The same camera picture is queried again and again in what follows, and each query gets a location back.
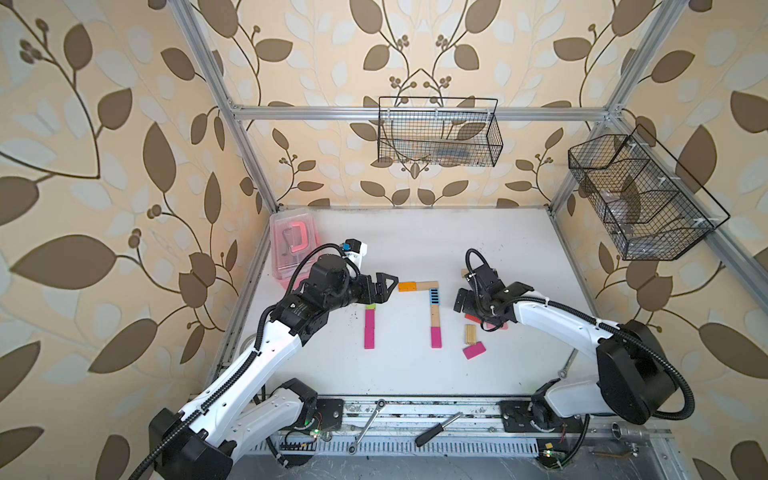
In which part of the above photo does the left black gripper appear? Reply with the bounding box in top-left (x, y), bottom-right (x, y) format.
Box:
top-left (321, 270), bottom-right (397, 314)

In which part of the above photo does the orange block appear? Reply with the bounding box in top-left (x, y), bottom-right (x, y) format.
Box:
top-left (398, 282), bottom-right (418, 292)

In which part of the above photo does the red block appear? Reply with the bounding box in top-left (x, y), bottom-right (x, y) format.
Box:
top-left (465, 314), bottom-right (482, 325)

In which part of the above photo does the magenta block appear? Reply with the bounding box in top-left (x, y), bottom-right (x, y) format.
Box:
top-left (364, 328), bottom-right (375, 350)
top-left (430, 327), bottom-right (442, 349)
top-left (462, 341), bottom-right (487, 360)
top-left (365, 309), bottom-right (376, 331)

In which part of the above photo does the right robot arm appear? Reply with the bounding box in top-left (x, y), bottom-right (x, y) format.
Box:
top-left (454, 248), bottom-right (696, 469)

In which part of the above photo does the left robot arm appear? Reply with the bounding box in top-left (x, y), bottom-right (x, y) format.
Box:
top-left (131, 239), bottom-right (399, 479)

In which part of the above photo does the small natural wood block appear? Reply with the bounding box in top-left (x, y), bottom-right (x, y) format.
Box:
top-left (465, 324), bottom-right (477, 346)

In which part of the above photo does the pink plastic storage box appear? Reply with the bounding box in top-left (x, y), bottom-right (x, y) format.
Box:
top-left (270, 208), bottom-right (321, 288)

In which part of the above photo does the silver wrench on table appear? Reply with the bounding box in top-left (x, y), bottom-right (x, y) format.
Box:
top-left (558, 349), bottom-right (578, 379)

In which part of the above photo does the clear tape roll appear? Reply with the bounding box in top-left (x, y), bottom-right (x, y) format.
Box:
top-left (239, 334), bottom-right (256, 354)

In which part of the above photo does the metal pipe fitting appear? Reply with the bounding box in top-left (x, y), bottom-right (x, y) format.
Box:
top-left (611, 421), bottom-right (650, 443)

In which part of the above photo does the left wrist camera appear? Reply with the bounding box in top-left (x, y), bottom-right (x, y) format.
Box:
top-left (341, 239), bottom-right (368, 269)

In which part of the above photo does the silver wrench on rail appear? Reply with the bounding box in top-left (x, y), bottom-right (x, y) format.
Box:
top-left (347, 399), bottom-right (387, 455)

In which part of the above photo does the black handled screwdriver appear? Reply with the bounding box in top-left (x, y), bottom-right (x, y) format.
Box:
top-left (415, 412), bottom-right (464, 448)

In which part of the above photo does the back black wire basket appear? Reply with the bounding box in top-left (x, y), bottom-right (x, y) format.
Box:
top-left (377, 95), bottom-right (504, 168)

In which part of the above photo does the black wire basket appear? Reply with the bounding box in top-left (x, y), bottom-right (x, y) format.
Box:
top-left (377, 95), bottom-right (504, 168)
top-left (568, 124), bottom-right (731, 261)

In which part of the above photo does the right black wire basket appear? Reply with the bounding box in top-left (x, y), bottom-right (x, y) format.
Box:
top-left (568, 124), bottom-right (731, 261)

